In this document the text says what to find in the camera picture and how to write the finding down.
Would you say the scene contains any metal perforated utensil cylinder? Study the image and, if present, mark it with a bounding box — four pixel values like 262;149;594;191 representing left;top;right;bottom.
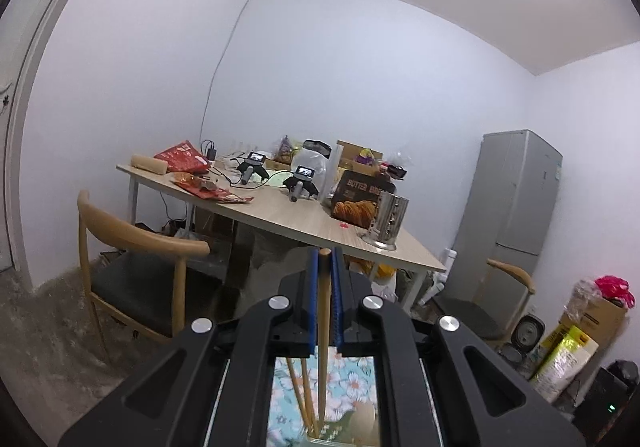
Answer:
361;191;409;251

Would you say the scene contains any black rice cooker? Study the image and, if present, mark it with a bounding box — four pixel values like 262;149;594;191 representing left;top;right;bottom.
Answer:
498;315;546;368

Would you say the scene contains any grey cloth bundle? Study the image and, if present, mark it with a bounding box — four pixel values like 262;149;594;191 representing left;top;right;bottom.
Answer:
235;233;306;317

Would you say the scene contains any wooden chair left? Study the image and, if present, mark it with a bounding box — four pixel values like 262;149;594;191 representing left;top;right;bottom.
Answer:
77;190;216;354

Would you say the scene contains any butter bread box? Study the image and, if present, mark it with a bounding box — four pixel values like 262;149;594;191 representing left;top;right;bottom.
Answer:
331;170;396;228

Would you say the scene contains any yellow plastic bag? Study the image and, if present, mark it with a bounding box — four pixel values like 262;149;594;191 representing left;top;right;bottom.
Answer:
347;256;397;282

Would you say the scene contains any cardboard box pink bag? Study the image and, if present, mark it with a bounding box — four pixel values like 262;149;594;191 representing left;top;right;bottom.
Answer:
559;275;636;349

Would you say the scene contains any wooden chopstick three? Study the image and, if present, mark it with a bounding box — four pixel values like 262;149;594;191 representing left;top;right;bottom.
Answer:
318;249;331;427

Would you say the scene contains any silver refrigerator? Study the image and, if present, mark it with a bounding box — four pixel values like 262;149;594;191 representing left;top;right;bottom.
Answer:
441;128;565;328

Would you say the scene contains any grey wooden desk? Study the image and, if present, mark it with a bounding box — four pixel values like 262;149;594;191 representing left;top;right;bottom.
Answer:
116;165;445;311

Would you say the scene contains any wooden chopstick two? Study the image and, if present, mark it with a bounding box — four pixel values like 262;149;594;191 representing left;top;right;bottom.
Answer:
300;358;319;437

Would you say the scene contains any green plastic utensil holder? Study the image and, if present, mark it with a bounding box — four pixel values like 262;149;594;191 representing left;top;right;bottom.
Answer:
299;410;381;446

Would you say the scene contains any yellow green rice bag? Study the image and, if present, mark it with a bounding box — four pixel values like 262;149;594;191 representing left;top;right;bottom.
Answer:
530;326;599;404

